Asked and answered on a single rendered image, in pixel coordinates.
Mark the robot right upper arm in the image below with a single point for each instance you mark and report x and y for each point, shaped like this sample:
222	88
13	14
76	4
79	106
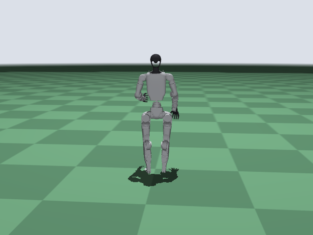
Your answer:
172	85

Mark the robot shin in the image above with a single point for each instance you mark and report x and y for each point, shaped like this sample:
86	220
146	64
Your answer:
147	157
164	157

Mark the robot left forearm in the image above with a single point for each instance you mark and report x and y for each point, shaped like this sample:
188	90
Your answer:
141	99

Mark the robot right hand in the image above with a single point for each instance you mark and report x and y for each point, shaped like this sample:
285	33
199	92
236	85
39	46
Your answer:
175	113

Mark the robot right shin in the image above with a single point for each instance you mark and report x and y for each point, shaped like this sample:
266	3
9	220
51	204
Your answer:
164	157

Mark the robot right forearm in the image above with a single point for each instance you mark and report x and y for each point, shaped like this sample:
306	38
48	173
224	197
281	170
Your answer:
174	103

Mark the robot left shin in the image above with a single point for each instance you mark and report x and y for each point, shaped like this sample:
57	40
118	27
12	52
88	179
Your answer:
147	157

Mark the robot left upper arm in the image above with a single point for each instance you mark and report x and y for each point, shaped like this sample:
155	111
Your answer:
139	86

